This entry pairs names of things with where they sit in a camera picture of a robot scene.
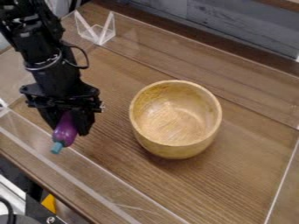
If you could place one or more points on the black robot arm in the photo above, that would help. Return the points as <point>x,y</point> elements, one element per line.
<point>32,30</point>

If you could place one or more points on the clear acrylic corner bracket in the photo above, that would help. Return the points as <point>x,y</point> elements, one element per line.
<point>97,34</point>

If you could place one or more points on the brown wooden bowl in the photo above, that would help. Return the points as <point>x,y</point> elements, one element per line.
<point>175,116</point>

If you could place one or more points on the purple toy eggplant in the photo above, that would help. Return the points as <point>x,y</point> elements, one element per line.
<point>64,134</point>

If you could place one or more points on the clear acrylic tray wall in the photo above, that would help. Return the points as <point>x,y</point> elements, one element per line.
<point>101,197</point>

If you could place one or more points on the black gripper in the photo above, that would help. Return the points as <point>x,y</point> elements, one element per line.
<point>58,91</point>

